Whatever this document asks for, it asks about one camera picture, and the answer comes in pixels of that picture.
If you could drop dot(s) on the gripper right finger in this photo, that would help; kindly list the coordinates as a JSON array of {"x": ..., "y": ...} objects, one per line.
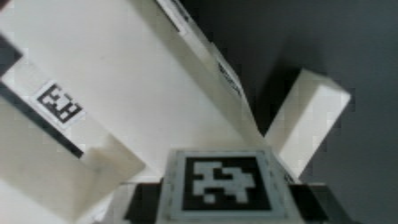
[{"x": 319, "y": 206}]

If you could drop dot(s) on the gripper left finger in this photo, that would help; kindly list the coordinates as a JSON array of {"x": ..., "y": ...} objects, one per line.
[{"x": 134, "y": 205}]

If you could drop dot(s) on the white leg cube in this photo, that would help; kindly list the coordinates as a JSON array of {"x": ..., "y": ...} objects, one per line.
[{"x": 224, "y": 189}]

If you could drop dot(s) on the white chair back frame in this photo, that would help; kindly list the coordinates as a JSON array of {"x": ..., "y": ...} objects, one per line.
[{"x": 132, "y": 99}]

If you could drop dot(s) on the white U-shaped obstacle fence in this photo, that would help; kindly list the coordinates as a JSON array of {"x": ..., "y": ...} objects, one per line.
[{"x": 306, "y": 117}]

